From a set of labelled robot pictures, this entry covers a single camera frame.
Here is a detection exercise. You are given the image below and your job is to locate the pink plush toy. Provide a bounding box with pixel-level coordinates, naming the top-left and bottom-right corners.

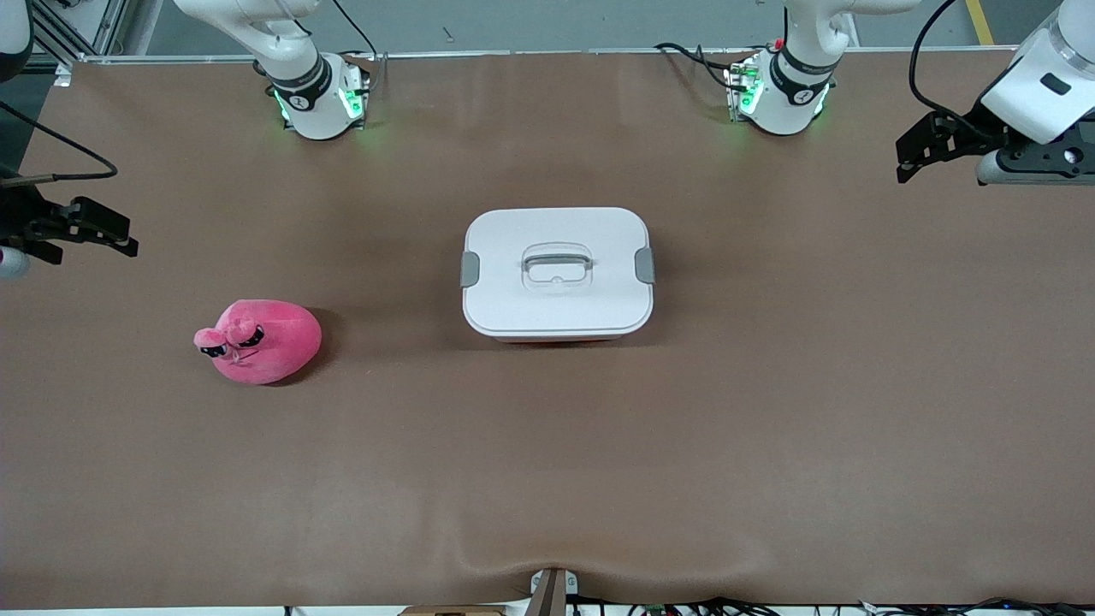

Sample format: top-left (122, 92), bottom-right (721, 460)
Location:
top-left (193, 299), bottom-right (323, 386)

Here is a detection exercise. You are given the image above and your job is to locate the pink plastic box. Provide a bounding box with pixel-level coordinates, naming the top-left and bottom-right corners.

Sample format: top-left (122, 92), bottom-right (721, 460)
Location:
top-left (492, 332), bottom-right (630, 345)

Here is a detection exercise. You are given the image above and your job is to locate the yellow floor tape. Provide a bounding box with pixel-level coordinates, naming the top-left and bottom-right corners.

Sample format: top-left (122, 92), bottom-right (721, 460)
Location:
top-left (965, 0), bottom-right (997, 46)

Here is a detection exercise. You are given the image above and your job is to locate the brown table mat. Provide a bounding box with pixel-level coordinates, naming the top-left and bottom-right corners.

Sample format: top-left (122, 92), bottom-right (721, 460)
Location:
top-left (0, 50), bottom-right (1095, 610)

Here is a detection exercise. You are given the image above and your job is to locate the metal table clamp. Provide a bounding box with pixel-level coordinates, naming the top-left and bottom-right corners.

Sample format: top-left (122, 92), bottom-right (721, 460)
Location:
top-left (529, 567), bottom-right (579, 616)

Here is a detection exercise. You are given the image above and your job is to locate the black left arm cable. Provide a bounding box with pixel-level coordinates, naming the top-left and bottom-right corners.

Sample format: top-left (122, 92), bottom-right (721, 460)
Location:
top-left (909, 0), bottom-right (985, 142)

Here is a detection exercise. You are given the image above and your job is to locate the aluminium frame post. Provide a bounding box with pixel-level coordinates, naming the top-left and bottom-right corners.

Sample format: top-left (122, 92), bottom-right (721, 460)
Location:
top-left (30, 0), bottom-right (129, 56)

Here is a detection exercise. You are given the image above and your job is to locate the black base cable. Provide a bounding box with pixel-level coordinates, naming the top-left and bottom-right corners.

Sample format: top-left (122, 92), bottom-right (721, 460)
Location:
top-left (654, 41), bottom-right (754, 91)
top-left (329, 0), bottom-right (379, 61)

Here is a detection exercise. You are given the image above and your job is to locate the aluminium table edge rail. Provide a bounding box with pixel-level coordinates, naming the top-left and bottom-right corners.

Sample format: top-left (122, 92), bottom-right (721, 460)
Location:
top-left (53, 43), bottom-right (1023, 86)

